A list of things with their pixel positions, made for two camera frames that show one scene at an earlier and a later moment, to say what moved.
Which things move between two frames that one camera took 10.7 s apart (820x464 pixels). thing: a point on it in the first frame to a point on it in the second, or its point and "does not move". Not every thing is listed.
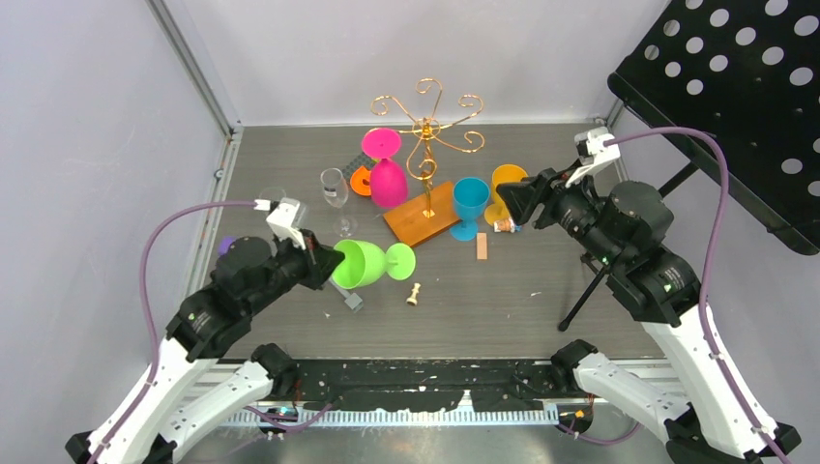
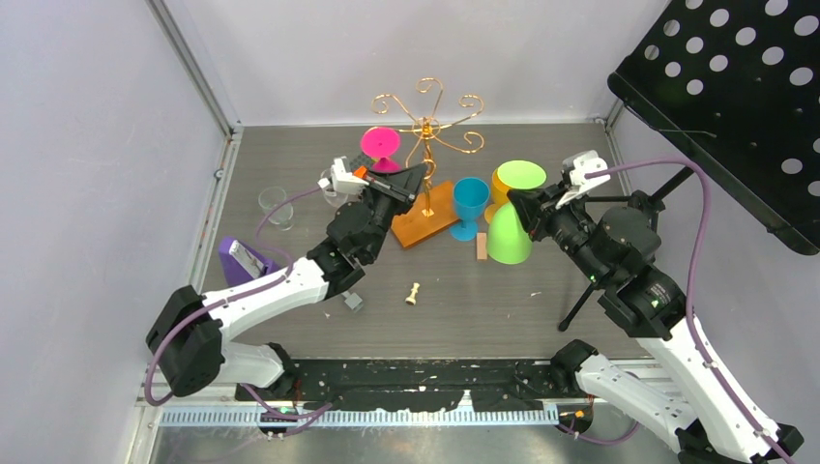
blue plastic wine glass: (470, 197) does not move
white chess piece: (413, 299) does not move
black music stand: (748, 72) does not move
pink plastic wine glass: (389, 184) does not move
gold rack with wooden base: (436, 210) does not move
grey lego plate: (362, 160) does not move
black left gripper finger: (323, 268) to (391, 189)
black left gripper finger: (328, 257) to (407, 179)
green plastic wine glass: (364, 263) to (508, 241)
